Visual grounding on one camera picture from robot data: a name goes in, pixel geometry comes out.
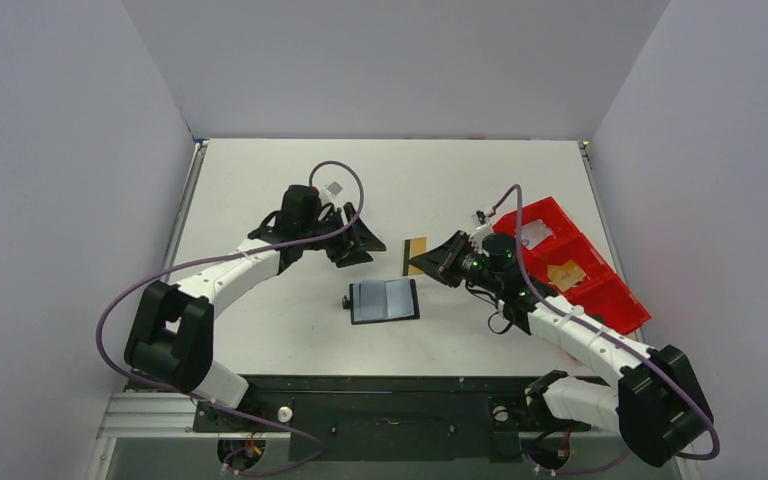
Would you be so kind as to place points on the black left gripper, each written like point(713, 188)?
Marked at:
point(345, 255)

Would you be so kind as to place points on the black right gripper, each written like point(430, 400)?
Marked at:
point(454, 255)

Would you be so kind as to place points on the gold striped credit card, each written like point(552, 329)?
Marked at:
point(412, 248)

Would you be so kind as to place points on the black leather card holder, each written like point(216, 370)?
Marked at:
point(380, 301)

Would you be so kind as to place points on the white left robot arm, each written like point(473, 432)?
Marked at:
point(172, 336)

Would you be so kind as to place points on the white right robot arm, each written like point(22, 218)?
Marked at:
point(650, 397)

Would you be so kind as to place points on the silver card in bin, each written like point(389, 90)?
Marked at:
point(534, 233)

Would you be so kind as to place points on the tan card in bin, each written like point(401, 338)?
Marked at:
point(566, 275)

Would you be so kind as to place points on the red plastic bin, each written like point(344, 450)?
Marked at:
point(557, 253)

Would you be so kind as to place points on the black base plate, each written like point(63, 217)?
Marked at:
point(296, 446)

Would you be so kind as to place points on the aluminium frame rail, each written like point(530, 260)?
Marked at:
point(322, 413)

